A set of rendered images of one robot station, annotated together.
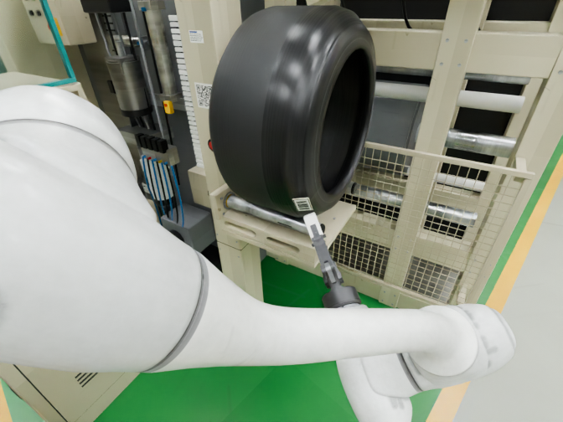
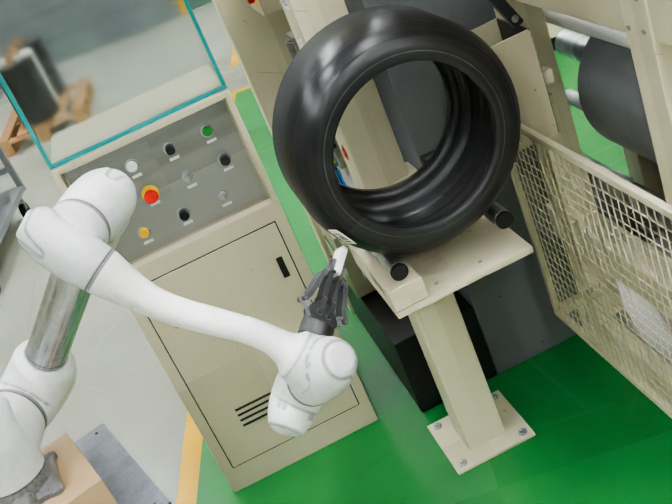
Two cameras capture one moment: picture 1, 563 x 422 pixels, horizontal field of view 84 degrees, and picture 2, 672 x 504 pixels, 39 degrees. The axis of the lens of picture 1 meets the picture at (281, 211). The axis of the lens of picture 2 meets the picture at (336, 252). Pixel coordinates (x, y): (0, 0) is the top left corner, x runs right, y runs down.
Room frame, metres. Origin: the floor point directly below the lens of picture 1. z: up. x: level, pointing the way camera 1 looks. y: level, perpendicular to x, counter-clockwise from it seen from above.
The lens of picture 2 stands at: (-0.54, -1.57, 1.97)
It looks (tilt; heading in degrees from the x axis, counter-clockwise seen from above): 27 degrees down; 53
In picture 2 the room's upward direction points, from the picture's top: 23 degrees counter-clockwise
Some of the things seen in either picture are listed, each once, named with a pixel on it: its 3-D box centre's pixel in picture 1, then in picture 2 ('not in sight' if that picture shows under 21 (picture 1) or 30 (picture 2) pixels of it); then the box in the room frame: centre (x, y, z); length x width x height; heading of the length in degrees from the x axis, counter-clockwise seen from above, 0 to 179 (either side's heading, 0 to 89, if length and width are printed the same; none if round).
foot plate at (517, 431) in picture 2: not in sight; (479, 429); (1.04, 0.19, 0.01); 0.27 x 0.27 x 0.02; 58
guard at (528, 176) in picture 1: (374, 221); (609, 279); (1.09, -0.41, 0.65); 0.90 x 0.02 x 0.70; 58
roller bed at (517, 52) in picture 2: not in sight; (504, 85); (1.37, -0.05, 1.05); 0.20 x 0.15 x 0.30; 58
